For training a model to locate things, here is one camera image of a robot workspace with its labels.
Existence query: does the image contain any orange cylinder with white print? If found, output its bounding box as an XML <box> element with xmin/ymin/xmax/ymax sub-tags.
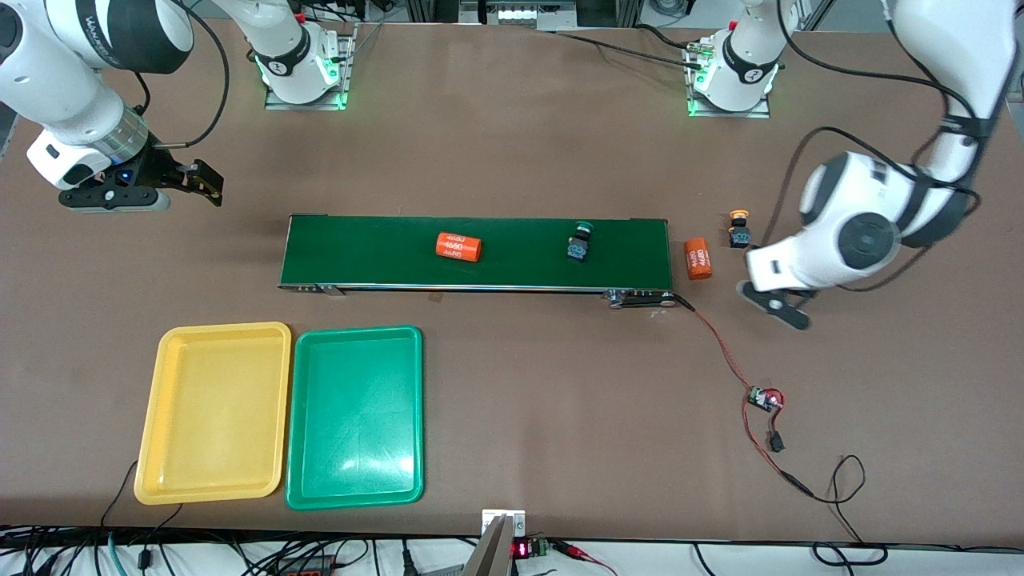
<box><xmin>434</xmin><ymin>231</ymin><xmax>484</xmax><ymax>264</ymax></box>
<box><xmin>684</xmin><ymin>237</ymin><xmax>714</xmax><ymax>282</ymax></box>

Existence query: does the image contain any green push button switch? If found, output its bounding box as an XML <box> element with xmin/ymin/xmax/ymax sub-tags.
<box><xmin>566</xmin><ymin>222</ymin><xmax>598</xmax><ymax>264</ymax></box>

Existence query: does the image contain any green conveyor belt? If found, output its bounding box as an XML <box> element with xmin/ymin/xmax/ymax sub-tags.
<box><xmin>278</xmin><ymin>214</ymin><xmax>677</xmax><ymax>310</ymax></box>

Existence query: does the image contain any yellow plastic tray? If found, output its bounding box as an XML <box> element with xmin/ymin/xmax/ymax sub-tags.
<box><xmin>134</xmin><ymin>322</ymin><xmax>293</xmax><ymax>506</ymax></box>

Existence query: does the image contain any green plastic tray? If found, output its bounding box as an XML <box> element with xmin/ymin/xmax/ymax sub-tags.
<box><xmin>285</xmin><ymin>326</ymin><xmax>425</xmax><ymax>511</ymax></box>

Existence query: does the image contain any red clip lead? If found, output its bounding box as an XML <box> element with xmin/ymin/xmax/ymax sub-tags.
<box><xmin>552</xmin><ymin>542</ymin><xmax>618</xmax><ymax>576</ymax></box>

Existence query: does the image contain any grey metal equipment box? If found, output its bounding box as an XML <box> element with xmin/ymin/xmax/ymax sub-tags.
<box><xmin>460</xmin><ymin>0</ymin><xmax>577</xmax><ymax>25</ymax></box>

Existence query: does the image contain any red and black wire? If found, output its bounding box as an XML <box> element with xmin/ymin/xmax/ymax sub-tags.
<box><xmin>672</xmin><ymin>293</ymin><xmax>817</xmax><ymax>501</ymax></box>

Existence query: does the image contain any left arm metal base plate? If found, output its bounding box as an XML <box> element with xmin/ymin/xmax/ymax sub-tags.
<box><xmin>686</xmin><ymin>40</ymin><xmax>771</xmax><ymax>119</ymax></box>

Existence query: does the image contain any thin black looped cable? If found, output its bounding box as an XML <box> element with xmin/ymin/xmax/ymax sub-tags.
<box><xmin>810</xmin><ymin>454</ymin><xmax>890</xmax><ymax>566</ymax></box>

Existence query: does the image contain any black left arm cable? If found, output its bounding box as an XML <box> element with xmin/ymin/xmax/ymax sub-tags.
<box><xmin>760</xmin><ymin>32</ymin><xmax>993</xmax><ymax>293</ymax></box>

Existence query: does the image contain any thin black cable by tray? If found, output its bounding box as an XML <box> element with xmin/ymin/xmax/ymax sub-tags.
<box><xmin>99</xmin><ymin>460</ymin><xmax>185</xmax><ymax>553</ymax></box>

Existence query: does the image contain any black cable on table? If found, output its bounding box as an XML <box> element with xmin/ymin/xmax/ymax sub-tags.
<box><xmin>552</xmin><ymin>22</ymin><xmax>706</xmax><ymax>68</ymax></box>

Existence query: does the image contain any grey metal camera bracket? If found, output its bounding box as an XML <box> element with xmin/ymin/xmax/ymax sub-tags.
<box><xmin>462</xmin><ymin>510</ymin><xmax>526</xmax><ymax>576</ymax></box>

